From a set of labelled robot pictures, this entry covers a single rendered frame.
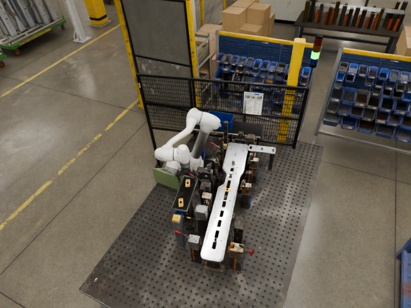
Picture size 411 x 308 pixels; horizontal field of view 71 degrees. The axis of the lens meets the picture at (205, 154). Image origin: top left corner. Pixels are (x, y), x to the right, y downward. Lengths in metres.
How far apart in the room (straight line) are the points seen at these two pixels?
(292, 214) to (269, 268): 0.63
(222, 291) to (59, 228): 2.41
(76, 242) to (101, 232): 0.31
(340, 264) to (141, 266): 2.17
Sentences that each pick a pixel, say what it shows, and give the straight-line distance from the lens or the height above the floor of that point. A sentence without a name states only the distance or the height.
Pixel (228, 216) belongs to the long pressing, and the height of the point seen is 1.00.
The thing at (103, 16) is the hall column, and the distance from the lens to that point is 9.88.
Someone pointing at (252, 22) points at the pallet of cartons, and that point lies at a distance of 6.91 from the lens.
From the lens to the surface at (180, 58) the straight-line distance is 4.62.
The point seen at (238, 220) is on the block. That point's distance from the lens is 2.53.
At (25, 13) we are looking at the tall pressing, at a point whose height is 0.67.
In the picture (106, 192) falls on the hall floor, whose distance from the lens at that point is 4.32.
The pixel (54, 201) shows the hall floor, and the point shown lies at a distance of 4.55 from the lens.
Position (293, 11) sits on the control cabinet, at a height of 0.34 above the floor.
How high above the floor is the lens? 3.18
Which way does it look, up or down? 45 degrees down
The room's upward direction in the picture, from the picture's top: 4 degrees counter-clockwise
